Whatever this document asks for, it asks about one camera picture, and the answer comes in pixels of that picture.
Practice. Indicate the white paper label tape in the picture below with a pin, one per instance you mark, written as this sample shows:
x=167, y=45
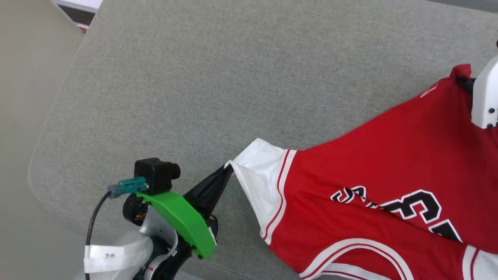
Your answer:
x=116, y=254

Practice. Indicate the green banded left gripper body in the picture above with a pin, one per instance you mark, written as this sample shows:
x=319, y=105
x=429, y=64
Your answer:
x=183, y=221

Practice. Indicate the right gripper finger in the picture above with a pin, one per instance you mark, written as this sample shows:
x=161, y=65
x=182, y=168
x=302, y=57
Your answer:
x=467, y=83

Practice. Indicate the white box appliance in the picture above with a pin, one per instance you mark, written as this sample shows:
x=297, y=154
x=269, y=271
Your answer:
x=79, y=13

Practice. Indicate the red white basketball jersey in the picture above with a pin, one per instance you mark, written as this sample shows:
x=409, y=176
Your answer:
x=369, y=163

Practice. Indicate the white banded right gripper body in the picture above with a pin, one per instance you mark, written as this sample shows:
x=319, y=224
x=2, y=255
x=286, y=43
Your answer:
x=486, y=97

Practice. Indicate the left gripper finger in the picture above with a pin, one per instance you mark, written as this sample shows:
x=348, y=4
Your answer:
x=206, y=190
x=221, y=192

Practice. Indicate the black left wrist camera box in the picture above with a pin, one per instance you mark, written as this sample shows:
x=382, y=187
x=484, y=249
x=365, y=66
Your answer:
x=155, y=175

